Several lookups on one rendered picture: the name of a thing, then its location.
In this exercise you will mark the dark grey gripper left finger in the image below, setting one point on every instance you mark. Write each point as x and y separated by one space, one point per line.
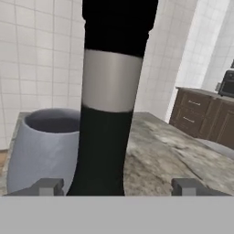
48 184

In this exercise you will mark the black wine bottle grey label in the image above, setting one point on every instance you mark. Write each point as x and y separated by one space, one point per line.
111 100

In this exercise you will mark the dark brown cupboard run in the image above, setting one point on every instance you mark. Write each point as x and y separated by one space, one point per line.
203 114

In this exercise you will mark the black toaster oven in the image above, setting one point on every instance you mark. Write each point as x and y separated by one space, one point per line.
226 82

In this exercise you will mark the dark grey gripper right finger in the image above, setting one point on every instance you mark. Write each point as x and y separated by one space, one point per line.
186 184

